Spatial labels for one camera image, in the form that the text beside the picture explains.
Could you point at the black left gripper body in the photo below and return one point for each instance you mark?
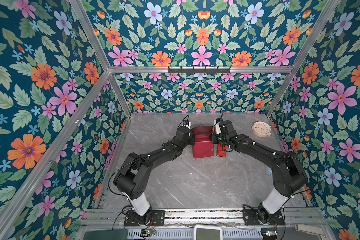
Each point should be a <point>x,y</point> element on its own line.
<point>190,140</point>

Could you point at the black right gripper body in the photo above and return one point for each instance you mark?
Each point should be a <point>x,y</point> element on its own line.
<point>219,138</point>

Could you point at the red tape dispenser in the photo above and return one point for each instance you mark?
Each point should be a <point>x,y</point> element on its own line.
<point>221,151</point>

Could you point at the maroon wrapping paper sheet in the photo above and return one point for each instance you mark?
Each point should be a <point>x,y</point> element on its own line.
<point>203,147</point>

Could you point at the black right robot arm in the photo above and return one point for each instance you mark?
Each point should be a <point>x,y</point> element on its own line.
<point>288,171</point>

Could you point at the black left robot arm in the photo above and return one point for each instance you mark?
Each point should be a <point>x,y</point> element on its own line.
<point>133,176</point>

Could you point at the white screen device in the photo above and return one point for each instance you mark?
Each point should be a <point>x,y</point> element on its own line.
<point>207,232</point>

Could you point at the dark green pad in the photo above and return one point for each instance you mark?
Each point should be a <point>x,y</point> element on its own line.
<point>120,234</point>

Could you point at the white power strip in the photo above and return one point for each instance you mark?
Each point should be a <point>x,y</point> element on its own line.
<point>308,229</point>

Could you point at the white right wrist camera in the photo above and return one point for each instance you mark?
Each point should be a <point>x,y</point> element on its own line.
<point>217,122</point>

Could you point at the black hook rail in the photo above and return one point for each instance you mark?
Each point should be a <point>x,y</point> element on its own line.
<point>198,70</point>

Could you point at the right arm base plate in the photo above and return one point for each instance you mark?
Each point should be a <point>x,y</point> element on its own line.
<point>262,217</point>

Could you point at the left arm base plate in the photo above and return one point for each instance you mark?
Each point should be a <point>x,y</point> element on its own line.
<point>152,217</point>

